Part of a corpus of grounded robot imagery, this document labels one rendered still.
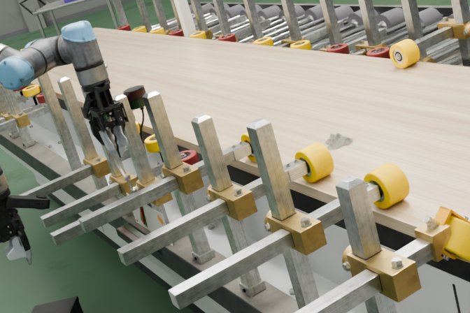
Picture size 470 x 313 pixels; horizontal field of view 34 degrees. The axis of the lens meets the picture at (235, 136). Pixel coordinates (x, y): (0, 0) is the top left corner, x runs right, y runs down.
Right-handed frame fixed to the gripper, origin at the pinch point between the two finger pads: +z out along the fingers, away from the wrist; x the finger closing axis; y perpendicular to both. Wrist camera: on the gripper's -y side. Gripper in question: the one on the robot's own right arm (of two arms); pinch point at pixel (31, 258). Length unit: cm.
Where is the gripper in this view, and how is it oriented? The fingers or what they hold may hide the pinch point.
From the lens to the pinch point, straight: 206.3
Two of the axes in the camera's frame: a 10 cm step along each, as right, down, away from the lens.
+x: 4.9, 1.6, -8.6
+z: 2.7, 9.1, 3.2
